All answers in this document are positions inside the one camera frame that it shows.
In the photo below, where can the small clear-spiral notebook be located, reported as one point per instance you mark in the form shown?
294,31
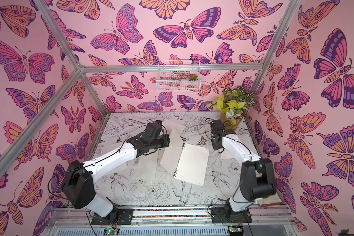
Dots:
145,166

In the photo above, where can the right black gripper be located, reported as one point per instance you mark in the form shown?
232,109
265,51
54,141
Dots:
214,128

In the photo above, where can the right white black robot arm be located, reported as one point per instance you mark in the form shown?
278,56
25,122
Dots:
257,180

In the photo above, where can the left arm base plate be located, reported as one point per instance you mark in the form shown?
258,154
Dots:
118,216

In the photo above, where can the white wire basket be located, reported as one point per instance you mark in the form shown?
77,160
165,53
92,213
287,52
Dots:
179,75

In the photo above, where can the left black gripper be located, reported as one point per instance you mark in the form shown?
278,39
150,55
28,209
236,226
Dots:
165,138

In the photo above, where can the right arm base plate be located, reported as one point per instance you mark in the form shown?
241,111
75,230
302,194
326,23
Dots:
221,215

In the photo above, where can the potted green plant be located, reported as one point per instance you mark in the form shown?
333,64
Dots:
233,104

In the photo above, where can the CAMP spiral notebook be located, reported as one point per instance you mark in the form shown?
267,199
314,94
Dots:
185,162

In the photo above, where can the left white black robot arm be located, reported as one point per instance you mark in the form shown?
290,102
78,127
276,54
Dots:
79,180

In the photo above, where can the beige oven mitt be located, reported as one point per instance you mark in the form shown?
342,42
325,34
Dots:
273,200

